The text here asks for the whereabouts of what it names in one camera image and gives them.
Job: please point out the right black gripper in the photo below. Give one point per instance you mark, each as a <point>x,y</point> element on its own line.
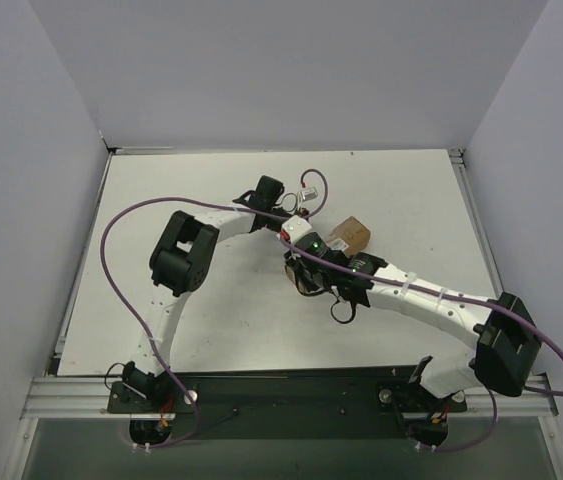
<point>308,275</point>

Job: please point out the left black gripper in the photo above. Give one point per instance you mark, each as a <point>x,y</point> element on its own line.
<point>263,220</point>

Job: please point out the brown cardboard express box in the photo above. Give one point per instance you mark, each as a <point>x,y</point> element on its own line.
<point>346,240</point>

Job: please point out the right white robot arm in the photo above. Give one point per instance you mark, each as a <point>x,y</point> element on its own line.
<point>499,347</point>

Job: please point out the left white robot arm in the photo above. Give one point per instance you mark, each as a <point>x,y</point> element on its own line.
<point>180,263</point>

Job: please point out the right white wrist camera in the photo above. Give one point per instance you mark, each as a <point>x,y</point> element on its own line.
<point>294,228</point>

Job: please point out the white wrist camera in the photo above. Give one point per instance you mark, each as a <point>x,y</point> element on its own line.
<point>305,195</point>
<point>294,228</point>

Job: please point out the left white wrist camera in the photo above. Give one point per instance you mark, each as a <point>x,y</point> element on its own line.
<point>305,195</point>

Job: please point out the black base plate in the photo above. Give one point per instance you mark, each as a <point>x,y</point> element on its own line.
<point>355,403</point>

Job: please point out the aluminium frame rail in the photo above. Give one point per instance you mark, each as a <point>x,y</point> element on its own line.
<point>87,398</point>

